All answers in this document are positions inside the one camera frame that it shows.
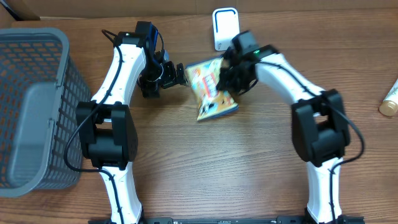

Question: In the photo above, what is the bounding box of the white barcode scanner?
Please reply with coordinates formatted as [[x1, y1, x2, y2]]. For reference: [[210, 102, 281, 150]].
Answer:
[[212, 7, 240, 51]]

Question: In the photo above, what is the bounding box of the grey plastic mesh basket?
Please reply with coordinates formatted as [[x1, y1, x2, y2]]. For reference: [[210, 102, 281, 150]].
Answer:
[[1, 28, 91, 197]]

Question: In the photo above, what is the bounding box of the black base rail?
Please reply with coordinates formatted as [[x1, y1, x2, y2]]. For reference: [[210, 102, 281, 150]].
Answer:
[[87, 216, 365, 224]]

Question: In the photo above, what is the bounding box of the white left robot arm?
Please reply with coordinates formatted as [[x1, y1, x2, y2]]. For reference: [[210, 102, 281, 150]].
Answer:
[[72, 21, 187, 223]]

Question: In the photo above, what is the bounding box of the yellow snack bag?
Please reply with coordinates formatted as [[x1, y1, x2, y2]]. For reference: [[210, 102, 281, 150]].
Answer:
[[185, 57, 238, 121]]

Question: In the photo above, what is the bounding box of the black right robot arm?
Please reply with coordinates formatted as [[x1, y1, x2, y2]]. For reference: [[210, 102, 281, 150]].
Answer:
[[217, 30, 350, 223]]

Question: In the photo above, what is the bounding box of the white green tissue pack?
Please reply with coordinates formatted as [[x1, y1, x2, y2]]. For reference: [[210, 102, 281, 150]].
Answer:
[[379, 80, 398, 116]]

